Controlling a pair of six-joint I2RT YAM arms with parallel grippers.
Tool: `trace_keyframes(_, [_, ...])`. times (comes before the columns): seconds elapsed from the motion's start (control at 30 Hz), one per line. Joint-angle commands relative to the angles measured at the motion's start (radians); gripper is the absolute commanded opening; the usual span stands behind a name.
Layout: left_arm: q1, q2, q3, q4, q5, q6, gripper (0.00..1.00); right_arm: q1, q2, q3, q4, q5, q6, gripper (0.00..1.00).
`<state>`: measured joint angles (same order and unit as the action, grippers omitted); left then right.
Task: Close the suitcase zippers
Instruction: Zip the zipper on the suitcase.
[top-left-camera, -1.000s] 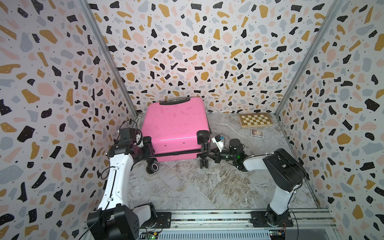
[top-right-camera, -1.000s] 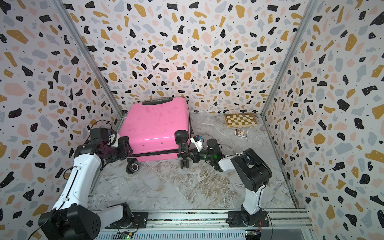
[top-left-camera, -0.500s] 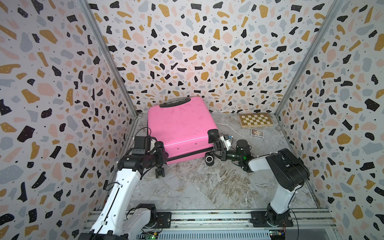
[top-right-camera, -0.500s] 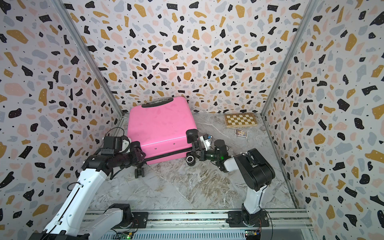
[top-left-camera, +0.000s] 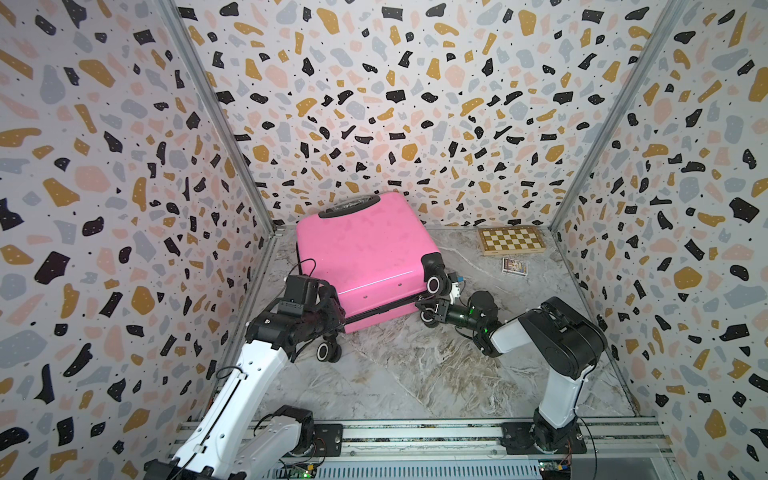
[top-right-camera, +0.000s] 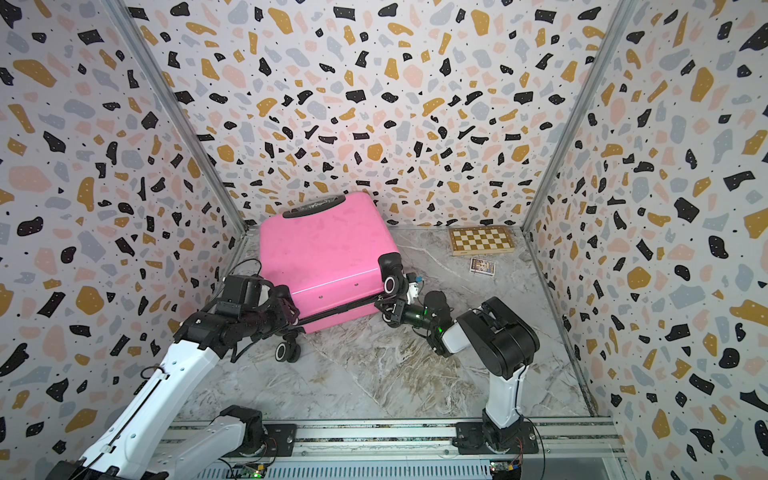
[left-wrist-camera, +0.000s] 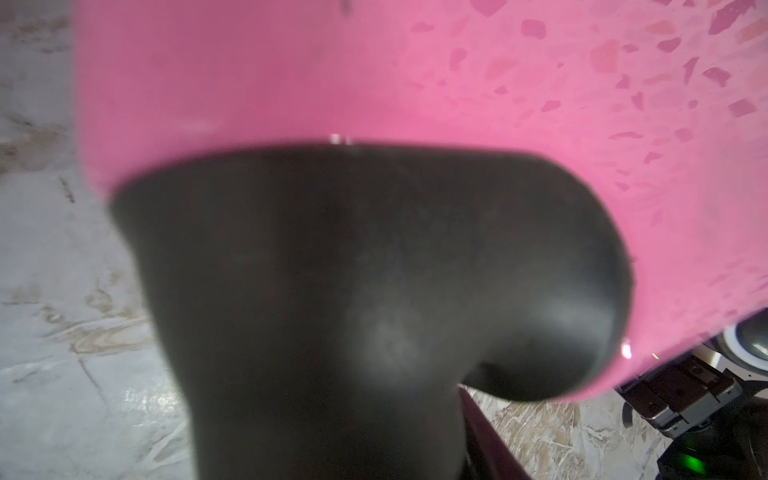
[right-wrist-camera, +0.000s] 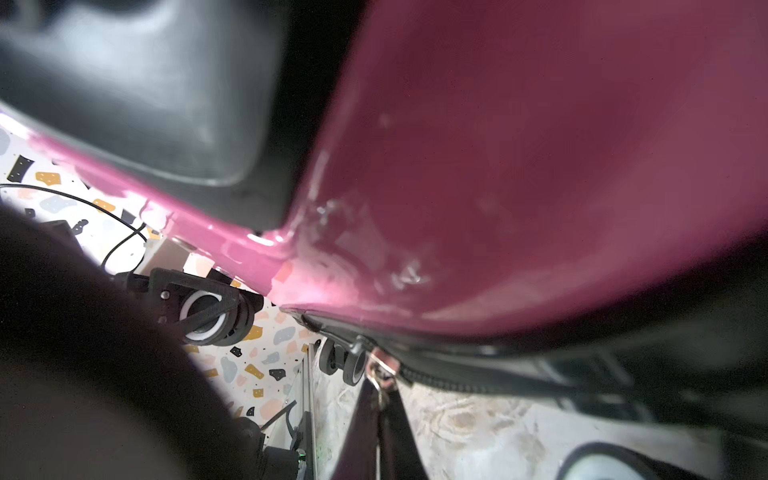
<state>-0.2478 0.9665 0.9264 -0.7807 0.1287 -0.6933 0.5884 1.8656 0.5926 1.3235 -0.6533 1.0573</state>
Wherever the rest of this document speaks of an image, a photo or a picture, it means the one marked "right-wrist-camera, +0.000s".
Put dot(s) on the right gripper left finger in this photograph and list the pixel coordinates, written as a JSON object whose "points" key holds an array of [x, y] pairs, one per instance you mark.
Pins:
{"points": [[357, 459]]}

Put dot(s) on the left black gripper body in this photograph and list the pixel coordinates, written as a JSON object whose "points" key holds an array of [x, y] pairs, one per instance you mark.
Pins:
{"points": [[199, 310]]}

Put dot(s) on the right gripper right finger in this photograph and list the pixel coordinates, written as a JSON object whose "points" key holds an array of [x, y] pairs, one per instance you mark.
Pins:
{"points": [[399, 457]]}

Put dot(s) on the pink hard-shell suitcase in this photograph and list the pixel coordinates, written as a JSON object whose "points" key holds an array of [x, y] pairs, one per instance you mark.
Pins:
{"points": [[559, 200]]}

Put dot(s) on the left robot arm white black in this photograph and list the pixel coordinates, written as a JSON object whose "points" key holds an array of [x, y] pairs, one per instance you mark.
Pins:
{"points": [[92, 389]]}

